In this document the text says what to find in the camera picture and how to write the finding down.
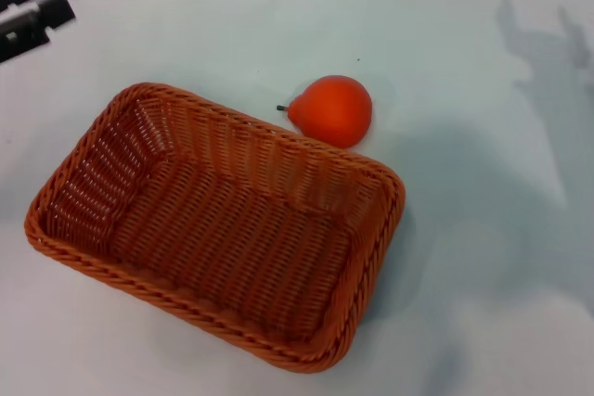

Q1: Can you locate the orange woven plastic basket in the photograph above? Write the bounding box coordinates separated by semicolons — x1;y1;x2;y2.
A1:
22;82;407;375

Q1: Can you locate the orange toy pear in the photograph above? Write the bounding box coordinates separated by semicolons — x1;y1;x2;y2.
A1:
277;74;374;150

